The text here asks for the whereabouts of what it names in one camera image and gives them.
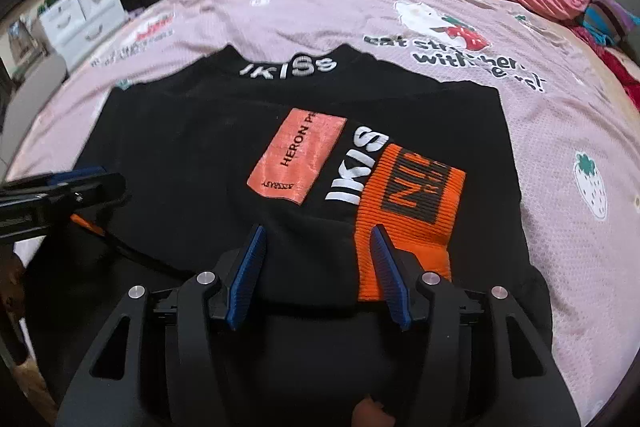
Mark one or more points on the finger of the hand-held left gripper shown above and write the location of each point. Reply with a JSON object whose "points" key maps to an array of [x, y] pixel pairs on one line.
{"points": [[75, 173], [95, 189]]}

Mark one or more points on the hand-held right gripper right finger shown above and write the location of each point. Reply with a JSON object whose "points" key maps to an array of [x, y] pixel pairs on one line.
{"points": [[391, 278]]}

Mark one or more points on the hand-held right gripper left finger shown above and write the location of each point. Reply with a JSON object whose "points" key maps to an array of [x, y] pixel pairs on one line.
{"points": [[247, 278]]}

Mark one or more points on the black sweater with orange cuffs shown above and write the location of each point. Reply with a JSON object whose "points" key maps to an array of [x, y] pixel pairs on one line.
{"points": [[190, 147]]}

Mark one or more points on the grey chair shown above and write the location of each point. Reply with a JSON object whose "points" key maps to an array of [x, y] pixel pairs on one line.
{"points": [[35, 107]]}

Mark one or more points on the white drawer cabinet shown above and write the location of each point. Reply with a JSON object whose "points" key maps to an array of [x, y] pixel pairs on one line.
{"points": [[75, 22]]}

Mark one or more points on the pink printed bed sheet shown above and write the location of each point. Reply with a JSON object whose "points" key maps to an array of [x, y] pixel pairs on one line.
{"points": [[575, 282]]}

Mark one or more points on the red cloth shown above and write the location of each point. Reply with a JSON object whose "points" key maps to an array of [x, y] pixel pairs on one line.
{"points": [[625, 62]]}

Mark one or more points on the colourful striped cloth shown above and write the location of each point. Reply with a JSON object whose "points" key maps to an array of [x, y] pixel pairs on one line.
{"points": [[610, 19]]}

